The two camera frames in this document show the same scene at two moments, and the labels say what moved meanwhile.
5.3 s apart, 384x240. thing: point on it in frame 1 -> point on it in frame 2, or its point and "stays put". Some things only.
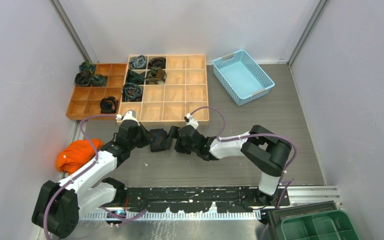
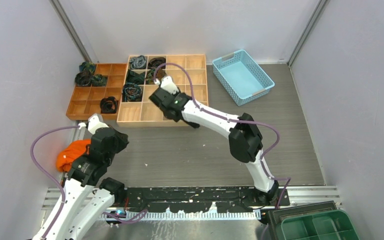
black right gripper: [173, 134] -> [176, 93]
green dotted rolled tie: [99, 80] stays put
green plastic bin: [336, 225] stays put
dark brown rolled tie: [157, 62] stays put
